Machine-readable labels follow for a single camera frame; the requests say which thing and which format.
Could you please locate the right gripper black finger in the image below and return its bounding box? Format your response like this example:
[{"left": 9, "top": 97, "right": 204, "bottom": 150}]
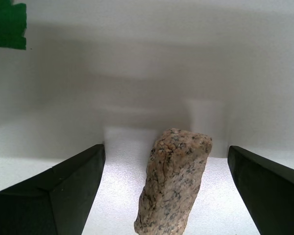
[
  {"left": 0, "top": 143, "right": 106, "bottom": 235},
  {"left": 228, "top": 145, "right": 294, "bottom": 235}
]

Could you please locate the speckled granite rock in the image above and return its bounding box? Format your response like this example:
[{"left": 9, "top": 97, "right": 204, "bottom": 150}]
[{"left": 133, "top": 127, "right": 213, "bottom": 235}]

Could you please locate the green tape marker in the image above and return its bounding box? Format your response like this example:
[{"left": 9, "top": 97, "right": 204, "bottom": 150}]
[{"left": 0, "top": 0, "right": 27, "bottom": 51}]

